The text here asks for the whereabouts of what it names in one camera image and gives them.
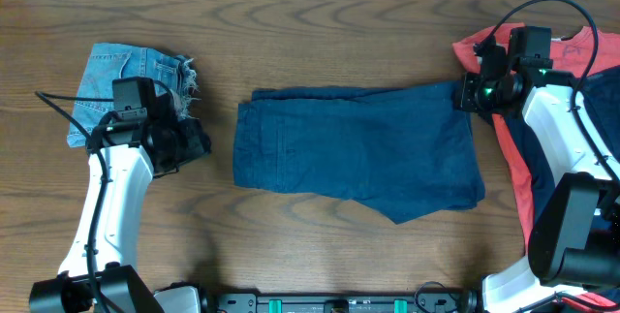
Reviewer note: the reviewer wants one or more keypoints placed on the dark navy garment in pile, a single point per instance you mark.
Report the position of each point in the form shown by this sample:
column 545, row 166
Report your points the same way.
column 531, row 176

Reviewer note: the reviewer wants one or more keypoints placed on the red orange t-shirt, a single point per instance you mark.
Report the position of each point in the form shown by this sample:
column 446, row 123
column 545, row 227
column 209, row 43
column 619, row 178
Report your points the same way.
column 570, row 55

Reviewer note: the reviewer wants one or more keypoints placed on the dark navy blue shorts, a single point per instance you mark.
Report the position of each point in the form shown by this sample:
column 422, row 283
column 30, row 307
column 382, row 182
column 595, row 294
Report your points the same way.
column 404, row 152

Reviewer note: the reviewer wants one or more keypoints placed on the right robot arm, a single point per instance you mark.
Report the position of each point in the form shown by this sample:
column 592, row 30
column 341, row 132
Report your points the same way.
column 554, row 105

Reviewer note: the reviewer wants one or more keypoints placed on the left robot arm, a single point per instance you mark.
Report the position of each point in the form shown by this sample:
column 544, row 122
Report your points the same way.
column 139, row 140

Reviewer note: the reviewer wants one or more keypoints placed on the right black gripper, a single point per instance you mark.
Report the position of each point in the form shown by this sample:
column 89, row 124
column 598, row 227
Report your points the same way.
column 464, row 95

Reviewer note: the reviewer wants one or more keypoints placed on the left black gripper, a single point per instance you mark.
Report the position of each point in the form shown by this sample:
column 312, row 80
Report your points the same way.
column 192, row 141

